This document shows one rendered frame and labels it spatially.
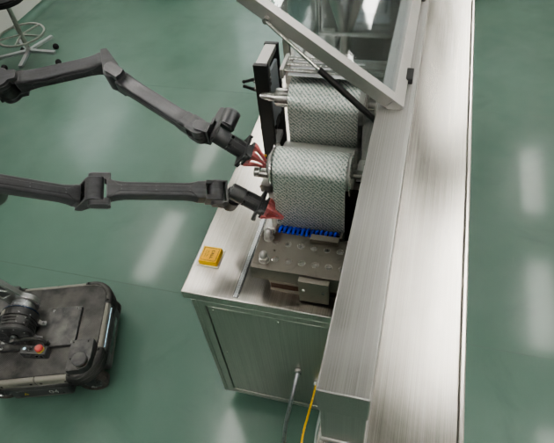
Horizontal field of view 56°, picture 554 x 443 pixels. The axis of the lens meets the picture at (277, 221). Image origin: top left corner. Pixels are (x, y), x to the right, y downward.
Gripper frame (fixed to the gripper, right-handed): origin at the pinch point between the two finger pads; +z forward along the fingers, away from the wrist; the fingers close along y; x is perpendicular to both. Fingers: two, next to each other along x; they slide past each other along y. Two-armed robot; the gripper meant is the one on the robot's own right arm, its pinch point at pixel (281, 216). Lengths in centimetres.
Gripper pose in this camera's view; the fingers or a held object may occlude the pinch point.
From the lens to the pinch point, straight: 179.2
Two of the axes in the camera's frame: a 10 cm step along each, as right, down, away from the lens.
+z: 8.8, 4.5, 1.8
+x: 4.1, -5.1, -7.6
